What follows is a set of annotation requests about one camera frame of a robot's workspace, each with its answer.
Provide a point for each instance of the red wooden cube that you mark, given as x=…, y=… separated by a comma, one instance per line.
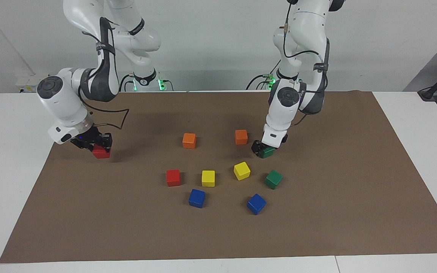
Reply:
x=101, y=152
x=173, y=177

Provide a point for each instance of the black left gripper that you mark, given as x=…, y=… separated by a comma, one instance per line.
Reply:
x=284, y=138

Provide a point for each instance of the brown paper table mat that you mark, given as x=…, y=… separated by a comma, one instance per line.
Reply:
x=218, y=235

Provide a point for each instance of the blue wooden cube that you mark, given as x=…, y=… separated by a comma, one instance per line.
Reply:
x=256, y=203
x=197, y=198

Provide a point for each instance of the yellow wooden cube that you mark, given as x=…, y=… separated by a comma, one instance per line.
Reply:
x=242, y=170
x=208, y=178

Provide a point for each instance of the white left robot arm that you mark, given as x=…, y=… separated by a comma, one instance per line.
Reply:
x=285, y=113

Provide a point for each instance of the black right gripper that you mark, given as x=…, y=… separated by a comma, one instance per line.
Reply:
x=91, y=136

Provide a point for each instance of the orange wooden cube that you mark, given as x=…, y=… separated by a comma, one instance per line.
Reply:
x=241, y=137
x=189, y=140

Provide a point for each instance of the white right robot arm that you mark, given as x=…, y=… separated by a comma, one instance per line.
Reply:
x=63, y=102

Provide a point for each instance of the white wall socket box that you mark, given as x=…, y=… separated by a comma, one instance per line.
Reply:
x=27, y=81

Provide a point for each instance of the green wooden cube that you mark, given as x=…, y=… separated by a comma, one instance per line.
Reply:
x=274, y=179
x=268, y=152

